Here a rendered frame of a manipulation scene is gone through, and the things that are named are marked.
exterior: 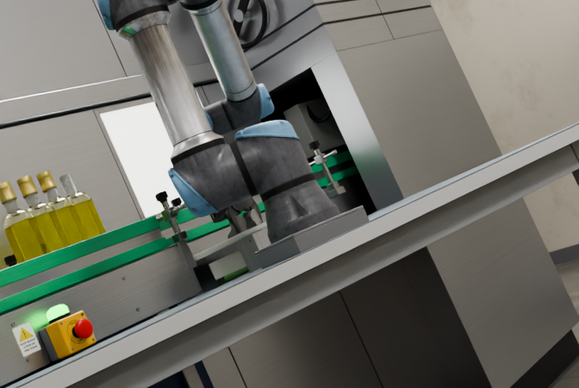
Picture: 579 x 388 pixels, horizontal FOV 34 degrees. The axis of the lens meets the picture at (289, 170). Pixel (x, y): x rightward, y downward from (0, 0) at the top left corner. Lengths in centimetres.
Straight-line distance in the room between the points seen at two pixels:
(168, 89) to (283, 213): 34
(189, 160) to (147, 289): 40
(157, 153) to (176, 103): 83
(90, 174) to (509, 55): 348
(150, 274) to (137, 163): 55
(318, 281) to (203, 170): 31
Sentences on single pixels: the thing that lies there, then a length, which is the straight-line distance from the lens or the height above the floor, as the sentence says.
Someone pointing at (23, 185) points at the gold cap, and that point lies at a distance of 226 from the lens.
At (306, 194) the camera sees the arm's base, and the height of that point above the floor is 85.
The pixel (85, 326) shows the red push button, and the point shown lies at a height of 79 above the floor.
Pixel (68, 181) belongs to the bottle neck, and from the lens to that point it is 234.
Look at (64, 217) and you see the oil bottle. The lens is 227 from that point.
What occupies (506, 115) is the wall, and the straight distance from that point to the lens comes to 576.
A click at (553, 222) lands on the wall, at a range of 580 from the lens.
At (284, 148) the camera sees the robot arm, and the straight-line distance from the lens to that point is 188.
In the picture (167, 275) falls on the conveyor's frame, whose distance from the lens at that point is 223.
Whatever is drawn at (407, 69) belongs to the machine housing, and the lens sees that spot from 321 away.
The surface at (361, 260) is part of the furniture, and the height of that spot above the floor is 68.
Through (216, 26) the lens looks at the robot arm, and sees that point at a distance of 205.
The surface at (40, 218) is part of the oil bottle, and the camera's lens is 223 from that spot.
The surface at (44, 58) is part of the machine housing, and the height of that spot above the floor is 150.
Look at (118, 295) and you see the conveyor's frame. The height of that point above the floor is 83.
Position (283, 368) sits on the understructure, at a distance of 284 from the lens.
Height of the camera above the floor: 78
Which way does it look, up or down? 4 degrees up
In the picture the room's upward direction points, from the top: 25 degrees counter-clockwise
